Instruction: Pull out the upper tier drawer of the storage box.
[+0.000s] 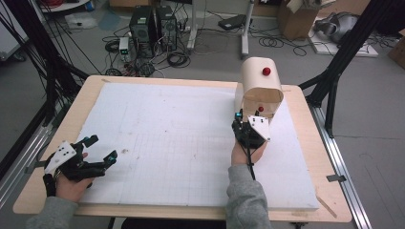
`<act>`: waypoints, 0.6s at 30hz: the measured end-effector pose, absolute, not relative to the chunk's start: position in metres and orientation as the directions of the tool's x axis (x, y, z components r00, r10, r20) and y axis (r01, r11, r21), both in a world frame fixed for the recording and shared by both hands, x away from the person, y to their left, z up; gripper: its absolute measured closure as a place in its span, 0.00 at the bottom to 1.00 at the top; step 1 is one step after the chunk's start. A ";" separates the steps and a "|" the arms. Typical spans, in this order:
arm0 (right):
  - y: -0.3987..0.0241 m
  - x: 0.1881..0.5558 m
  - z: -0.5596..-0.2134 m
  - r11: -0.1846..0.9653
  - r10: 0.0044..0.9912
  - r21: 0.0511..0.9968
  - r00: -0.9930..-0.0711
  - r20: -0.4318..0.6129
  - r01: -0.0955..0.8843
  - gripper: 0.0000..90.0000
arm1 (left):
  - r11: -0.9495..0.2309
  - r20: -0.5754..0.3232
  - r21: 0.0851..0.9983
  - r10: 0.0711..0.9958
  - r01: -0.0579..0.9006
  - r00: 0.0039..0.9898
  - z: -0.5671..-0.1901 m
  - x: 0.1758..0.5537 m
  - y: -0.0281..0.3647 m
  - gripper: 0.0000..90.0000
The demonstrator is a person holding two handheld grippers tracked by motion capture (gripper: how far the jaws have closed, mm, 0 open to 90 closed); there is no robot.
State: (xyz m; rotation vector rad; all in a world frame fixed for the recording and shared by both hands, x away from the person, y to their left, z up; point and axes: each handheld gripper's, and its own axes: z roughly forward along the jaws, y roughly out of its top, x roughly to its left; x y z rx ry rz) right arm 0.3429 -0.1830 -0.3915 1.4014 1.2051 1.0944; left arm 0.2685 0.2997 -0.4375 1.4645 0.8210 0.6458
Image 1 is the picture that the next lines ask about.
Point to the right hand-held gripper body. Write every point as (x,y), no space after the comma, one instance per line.
(251,135)

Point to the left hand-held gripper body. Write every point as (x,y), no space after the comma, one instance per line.
(60,155)

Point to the cream wooden box red knobs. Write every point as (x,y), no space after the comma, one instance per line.
(254,76)

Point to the person's right hand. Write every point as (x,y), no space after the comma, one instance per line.
(240,156)

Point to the person's left hand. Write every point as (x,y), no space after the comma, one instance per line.
(70,188)

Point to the white gridded mat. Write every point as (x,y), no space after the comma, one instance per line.
(175,143)

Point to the white stand leg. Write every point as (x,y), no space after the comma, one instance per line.
(192,28)
(246,31)

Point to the flat black device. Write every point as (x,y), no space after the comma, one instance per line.
(234,22)

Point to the grey tape strip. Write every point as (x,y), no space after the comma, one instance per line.
(336,178)

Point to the small grey power supply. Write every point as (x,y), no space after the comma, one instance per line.
(124,47)

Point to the open cardboard box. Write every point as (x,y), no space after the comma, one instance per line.
(297,19)

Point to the thin wooden stick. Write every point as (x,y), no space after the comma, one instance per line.
(326,206)

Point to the white flat board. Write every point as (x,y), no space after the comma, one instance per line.
(344,49)

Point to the black computer tower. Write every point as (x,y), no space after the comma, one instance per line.
(141,31)
(166,28)

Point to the clear plastic bag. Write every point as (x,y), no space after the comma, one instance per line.
(81,20)

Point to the grey and black headset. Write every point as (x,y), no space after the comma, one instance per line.
(337,24)

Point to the brown cardboard box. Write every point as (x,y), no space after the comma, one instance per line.
(398,51)

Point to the aluminium rail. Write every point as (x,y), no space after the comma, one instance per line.
(19,165)
(342,165)

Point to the black metal frame stand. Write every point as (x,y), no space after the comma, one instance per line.
(47,63)
(337,63)

